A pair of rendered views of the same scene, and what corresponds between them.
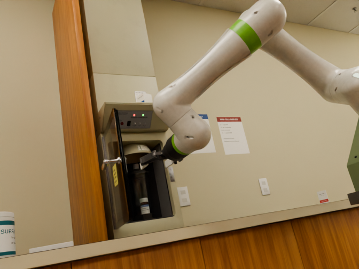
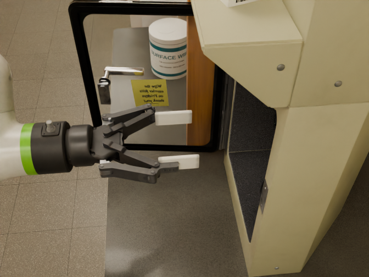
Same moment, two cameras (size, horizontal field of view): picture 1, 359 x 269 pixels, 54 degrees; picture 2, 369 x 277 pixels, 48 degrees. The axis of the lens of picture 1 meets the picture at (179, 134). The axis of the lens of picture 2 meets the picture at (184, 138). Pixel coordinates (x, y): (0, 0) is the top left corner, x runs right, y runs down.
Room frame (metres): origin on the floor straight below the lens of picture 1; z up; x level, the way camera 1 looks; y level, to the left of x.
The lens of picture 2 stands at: (1.63, -0.36, 1.76)
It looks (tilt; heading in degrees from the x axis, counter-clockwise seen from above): 46 degrees down; 114
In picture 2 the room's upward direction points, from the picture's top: straight up
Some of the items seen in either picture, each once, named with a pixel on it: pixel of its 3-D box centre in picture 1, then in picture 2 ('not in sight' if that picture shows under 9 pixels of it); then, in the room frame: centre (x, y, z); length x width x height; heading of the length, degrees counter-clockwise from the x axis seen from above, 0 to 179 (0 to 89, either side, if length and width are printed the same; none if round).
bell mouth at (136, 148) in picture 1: (133, 152); not in sight; (1.60, 0.23, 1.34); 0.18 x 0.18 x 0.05
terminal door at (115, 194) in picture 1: (115, 171); (154, 87); (1.27, 0.26, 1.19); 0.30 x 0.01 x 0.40; 22
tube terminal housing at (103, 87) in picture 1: (129, 158); (326, 78); (1.61, 0.26, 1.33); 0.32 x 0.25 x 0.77; 120
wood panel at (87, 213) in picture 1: (73, 100); not in sight; (1.53, 0.47, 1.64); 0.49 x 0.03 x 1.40; 30
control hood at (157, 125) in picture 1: (137, 117); (226, 11); (1.46, 0.17, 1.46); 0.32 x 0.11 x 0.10; 120
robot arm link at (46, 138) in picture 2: (179, 144); (55, 145); (1.21, 0.01, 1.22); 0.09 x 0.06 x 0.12; 120
